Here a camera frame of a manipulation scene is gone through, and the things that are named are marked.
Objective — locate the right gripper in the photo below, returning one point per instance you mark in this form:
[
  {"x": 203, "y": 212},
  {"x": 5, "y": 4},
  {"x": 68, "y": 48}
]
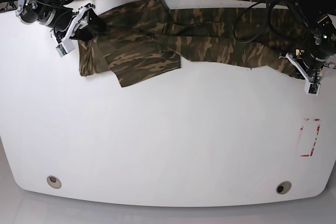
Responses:
[{"x": 62, "y": 21}]

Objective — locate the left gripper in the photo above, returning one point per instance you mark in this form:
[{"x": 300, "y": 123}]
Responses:
[{"x": 313, "y": 61}]

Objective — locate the camouflage T-shirt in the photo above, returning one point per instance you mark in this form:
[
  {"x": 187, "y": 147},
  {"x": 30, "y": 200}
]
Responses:
[{"x": 145, "y": 39}]

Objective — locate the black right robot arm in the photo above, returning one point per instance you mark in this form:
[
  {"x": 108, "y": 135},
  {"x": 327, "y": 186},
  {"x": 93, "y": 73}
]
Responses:
[{"x": 42, "y": 11}]

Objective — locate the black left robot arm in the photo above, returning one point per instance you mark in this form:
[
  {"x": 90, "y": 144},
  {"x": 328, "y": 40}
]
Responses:
[{"x": 318, "y": 44}]

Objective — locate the red tape rectangle marking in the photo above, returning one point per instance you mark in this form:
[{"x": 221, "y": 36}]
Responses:
[{"x": 308, "y": 136}]

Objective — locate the right table grommet hole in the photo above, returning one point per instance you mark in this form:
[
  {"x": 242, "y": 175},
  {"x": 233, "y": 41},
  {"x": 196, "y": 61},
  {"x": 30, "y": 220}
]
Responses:
[{"x": 283, "y": 187}]

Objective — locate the table grommet hole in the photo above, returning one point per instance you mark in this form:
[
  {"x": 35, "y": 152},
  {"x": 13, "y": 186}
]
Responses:
[
  {"x": 283, "y": 187},
  {"x": 54, "y": 182}
]

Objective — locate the left table grommet hole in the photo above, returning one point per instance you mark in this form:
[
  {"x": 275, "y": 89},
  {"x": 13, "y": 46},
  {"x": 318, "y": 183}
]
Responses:
[{"x": 54, "y": 182}]

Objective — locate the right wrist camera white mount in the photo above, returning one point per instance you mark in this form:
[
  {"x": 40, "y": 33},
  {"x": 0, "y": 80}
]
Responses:
[{"x": 79, "y": 21}]

